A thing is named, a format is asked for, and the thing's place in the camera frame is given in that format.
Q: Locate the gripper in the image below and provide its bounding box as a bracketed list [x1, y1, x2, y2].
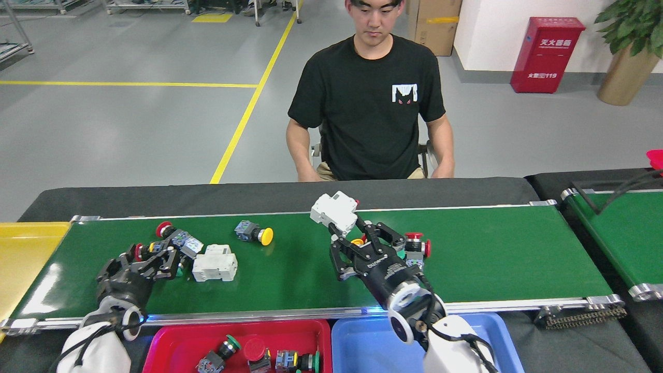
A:
[95, 245, 182, 311]
[329, 218, 423, 310]

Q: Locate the white circuit breaker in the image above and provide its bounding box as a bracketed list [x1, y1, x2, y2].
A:
[310, 191, 359, 235]
[192, 243, 239, 283]

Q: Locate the red plastic tray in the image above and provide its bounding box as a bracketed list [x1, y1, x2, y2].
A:
[142, 319, 333, 373]

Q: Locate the long green conveyor belt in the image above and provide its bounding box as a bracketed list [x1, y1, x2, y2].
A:
[0, 199, 626, 332]

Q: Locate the blue plastic tray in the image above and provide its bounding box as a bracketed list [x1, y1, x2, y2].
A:
[331, 312, 525, 373]

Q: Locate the yellow plastic tray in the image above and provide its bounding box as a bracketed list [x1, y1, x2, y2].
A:
[0, 222, 71, 343]

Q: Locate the green conveyor with black guide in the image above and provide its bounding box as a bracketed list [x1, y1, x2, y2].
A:
[559, 186, 663, 302]

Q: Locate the large black table cover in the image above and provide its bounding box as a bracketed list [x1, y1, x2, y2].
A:
[0, 177, 653, 373]

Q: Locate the grey office chair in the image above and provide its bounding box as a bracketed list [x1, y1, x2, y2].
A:
[310, 124, 440, 179]

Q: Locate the person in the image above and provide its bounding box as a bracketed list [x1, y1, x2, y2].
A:
[286, 0, 455, 182]

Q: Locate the small black table cover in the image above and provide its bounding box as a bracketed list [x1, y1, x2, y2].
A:
[524, 167, 663, 373]

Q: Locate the cardboard box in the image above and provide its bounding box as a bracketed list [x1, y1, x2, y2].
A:
[408, 0, 463, 56]

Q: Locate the metal rack cart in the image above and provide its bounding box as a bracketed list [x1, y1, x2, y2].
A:
[0, 0, 34, 65]

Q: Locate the white wheeled stand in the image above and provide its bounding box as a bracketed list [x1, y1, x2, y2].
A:
[253, 0, 302, 26]

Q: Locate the metal shelf cart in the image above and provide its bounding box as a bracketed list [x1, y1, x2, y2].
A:
[104, 0, 191, 15]

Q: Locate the red fire extinguisher cabinet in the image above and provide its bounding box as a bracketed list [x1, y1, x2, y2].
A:
[510, 17, 586, 94]

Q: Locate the gold plant pot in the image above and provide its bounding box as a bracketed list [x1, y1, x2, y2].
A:
[597, 44, 662, 107]

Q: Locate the green leafy plant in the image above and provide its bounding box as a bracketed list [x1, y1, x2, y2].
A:
[595, 0, 663, 55]

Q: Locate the black drive chain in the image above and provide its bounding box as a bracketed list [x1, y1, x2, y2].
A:
[534, 305, 627, 330]

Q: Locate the black triangular guide bracket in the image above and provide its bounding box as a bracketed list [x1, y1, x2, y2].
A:
[570, 170, 663, 216]

